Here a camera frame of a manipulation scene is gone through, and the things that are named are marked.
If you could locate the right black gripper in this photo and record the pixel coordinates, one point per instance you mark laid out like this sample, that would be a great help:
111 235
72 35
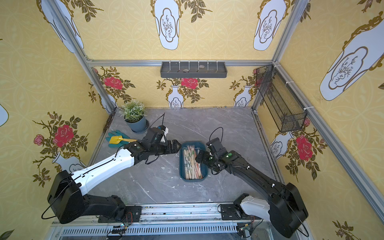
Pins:
206 156

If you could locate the aluminium front rail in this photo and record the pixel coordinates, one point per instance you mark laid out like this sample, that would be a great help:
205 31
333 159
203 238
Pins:
169 219

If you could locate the yellow hand trowel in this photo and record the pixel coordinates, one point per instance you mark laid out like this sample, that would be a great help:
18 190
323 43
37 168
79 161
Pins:
117 139

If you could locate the potted green plant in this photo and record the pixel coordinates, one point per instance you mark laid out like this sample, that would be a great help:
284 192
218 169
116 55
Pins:
135 116

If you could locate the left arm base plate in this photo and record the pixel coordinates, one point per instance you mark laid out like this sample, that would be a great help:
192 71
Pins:
131 214

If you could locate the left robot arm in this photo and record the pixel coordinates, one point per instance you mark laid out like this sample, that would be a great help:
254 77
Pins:
69 196

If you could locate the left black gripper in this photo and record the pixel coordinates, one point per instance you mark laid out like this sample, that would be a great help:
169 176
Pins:
167 146

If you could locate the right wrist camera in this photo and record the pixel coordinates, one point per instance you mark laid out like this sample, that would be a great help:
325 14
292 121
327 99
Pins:
216 148

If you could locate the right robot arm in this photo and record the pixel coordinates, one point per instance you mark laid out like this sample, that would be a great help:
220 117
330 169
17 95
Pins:
287 209

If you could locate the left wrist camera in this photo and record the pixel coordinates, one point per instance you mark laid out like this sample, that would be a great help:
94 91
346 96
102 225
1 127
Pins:
155 137

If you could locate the teal plastic storage box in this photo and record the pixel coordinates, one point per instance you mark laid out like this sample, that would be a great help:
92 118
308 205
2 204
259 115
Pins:
190 170

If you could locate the black wire mesh basket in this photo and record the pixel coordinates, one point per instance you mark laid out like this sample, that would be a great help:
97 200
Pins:
285 108

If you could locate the grey wall shelf tray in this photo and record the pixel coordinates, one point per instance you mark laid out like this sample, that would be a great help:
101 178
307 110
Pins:
194 69

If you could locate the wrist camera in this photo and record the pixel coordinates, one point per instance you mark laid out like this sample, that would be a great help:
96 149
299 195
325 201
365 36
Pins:
155 137
216 148

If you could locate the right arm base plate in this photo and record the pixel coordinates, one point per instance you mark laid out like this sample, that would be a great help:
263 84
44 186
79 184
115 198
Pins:
232 212

